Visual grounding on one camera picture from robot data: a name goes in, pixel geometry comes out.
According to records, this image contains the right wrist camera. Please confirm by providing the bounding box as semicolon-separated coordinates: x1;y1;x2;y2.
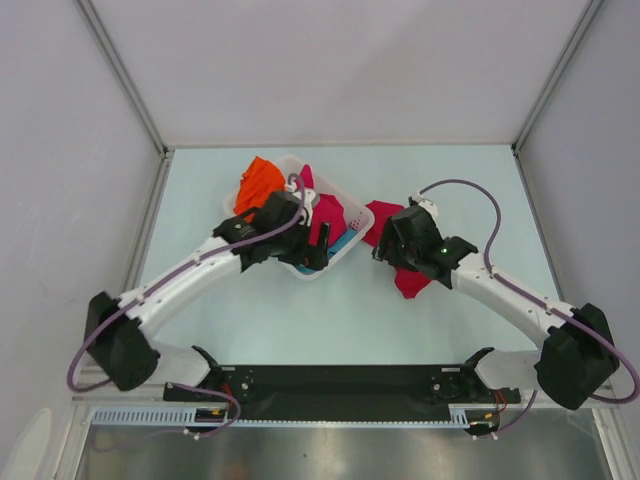
409;194;439;219

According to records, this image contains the white slotted cable duct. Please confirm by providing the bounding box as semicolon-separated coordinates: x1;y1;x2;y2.
91;406;497;429

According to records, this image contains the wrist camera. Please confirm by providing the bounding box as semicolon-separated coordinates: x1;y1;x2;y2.
285;181;320;227
409;194;439;219

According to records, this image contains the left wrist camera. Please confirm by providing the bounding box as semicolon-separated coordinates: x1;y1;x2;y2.
285;181;320;227

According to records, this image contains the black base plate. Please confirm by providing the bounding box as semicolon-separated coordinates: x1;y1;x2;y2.
162;363;522;422

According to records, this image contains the crimson red t shirt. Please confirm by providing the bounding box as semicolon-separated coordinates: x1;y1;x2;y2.
360;199;434;300

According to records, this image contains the orange t shirt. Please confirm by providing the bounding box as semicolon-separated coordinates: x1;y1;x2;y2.
233;156;285;214

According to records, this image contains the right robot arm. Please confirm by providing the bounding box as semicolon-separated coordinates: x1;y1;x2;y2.
372;204;619;410

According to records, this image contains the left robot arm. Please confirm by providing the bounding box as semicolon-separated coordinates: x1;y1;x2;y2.
84;188;330;400

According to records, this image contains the teal t shirt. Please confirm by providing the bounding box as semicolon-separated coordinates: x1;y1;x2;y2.
292;228;365;281

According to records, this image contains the magenta t shirt in basket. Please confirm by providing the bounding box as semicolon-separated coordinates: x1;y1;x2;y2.
299;164;347;247

